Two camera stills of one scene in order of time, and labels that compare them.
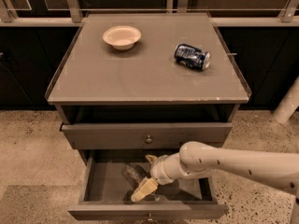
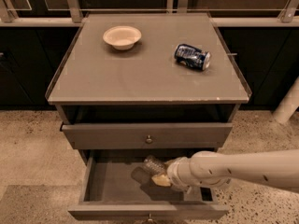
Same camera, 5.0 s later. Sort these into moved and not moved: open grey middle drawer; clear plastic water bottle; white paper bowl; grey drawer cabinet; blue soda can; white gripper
Moved: clear plastic water bottle; white gripper
Not moved: blue soda can; open grey middle drawer; white paper bowl; grey drawer cabinet
